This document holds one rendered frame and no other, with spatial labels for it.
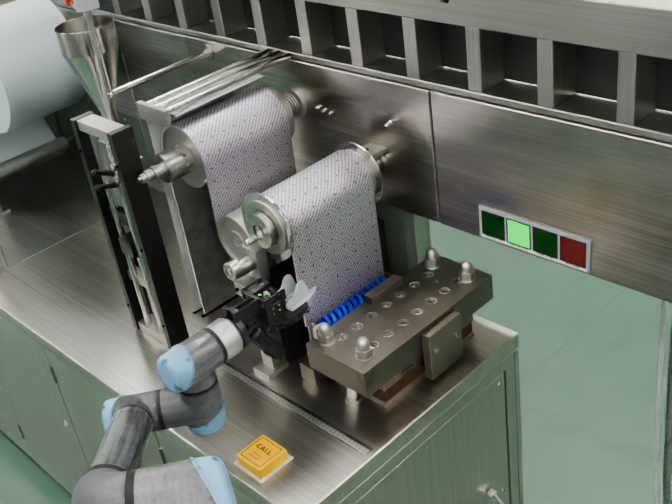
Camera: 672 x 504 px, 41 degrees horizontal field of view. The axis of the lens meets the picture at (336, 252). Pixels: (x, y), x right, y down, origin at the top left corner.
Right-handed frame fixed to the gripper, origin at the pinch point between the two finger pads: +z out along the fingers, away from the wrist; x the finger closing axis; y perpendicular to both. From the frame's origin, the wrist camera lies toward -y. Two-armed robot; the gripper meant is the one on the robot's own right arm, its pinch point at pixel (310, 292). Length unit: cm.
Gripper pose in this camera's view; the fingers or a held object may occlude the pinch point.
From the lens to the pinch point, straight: 181.1
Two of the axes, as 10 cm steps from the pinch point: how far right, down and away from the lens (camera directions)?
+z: 7.0, -4.5, 5.6
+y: -1.3, -8.4, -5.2
